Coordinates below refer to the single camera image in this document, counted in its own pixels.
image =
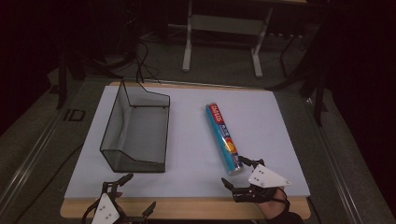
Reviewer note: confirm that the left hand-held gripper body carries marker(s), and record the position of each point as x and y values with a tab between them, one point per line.
105	209

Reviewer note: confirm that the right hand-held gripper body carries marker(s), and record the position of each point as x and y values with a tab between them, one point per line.
266	179

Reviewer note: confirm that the blue plastic wrap roll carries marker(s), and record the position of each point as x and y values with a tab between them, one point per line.
223	138

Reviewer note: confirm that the person's left hand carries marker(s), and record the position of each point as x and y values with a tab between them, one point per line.
118	195

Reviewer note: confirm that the person's right hand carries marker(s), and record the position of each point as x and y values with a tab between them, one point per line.
274	207

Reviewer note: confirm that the wooden table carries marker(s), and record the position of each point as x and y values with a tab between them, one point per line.
186	207

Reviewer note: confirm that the white table sheet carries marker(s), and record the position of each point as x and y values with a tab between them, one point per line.
193	155

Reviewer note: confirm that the black floor socket plate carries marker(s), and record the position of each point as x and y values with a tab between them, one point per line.
74	115

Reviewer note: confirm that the grey floor rail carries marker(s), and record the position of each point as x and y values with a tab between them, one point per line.
336	168
28	165

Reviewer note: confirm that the white metal desk frame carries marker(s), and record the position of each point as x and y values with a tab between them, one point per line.
224	28

